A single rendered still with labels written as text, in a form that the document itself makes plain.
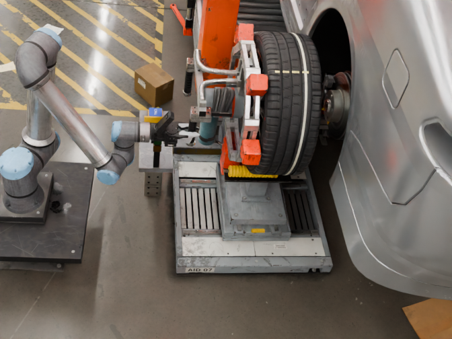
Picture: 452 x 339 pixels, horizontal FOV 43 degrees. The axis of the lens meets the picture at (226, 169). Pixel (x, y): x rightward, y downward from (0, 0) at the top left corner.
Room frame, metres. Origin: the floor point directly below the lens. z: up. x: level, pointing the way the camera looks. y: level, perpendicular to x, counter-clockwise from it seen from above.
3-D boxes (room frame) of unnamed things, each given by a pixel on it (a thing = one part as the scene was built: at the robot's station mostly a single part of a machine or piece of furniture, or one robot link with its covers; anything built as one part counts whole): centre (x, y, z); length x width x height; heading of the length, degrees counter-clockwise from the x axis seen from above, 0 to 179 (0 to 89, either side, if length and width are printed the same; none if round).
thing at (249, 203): (2.10, -0.17, 0.32); 0.40 x 0.30 x 0.28; 13
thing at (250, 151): (1.75, -0.09, 0.85); 0.09 x 0.08 x 0.07; 13
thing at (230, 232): (2.10, -0.17, 0.13); 0.50 x 0.36 x 0.10; 13
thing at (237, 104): (2.04, 0.06, 0.85); 0.21 x 0.14 x 0.14; 103
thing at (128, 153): (1.76, 0.47, 0.69); 0.12 x 0.09 x 0.12; 171
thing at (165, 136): (1.81, 0.30, 0.80); 0.12 x 0.08 x 0.09; 103
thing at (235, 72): (2.13, 0.13, 1.03); 0.19 x 0.18 x 0.11; 103
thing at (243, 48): (2.06, -0.01, 0.85); 0.54 x 0.07 x 0.54; 13
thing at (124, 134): (1.77, 0.46, 0.81); 0.12 x 0.09 x 0.10; 103
